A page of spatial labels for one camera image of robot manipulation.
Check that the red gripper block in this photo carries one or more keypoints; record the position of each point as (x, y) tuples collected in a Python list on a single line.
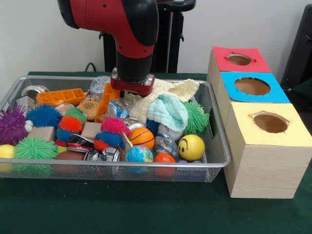
[(131, 88)]

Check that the cream waffle cloth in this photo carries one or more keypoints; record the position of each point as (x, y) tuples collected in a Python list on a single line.
[(141, 107)]

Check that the clear plastic bottle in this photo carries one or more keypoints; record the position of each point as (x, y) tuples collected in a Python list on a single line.
[(100, 84)]

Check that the mint green waffle cloth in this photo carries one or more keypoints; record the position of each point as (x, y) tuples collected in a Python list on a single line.
[(168, 114)]

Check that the green spiky rubber ball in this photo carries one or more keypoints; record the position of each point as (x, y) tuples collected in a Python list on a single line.
[(195, 117), (35, 147)]

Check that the blue spiky rubber toy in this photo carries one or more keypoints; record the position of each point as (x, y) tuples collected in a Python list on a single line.
[(44, 115)]

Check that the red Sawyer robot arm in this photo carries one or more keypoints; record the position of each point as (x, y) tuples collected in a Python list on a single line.
[(131, 36)]

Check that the clear mesh bin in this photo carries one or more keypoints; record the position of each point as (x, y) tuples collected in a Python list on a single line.
[(219, 146)]

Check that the wooden box with three holes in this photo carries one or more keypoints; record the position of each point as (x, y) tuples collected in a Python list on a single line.
[(263, 170)]

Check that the small orange basketball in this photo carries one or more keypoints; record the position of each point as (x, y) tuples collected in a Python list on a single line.
[(141, 138)]

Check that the blue globe ball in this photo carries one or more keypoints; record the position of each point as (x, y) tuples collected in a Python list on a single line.
[(139, 154)]

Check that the orange toy building block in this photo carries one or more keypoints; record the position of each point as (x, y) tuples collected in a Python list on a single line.
[(61, 96)]

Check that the yellow plastic ball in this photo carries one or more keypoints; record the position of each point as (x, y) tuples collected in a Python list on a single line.
[(191, 147)]

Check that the dark green table cloth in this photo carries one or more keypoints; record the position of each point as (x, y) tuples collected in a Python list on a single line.
[(122, 207)]

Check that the purple spiky monster toy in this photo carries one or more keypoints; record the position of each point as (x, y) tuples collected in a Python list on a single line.
[(12, 124)]

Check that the green cloth side table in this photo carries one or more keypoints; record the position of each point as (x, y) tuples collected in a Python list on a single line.
[(304, 85)]

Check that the black upright panel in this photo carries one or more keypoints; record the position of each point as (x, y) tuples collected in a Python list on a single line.
[(302, 48)]

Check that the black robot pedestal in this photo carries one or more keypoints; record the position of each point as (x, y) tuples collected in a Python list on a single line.
[(175, 36)]

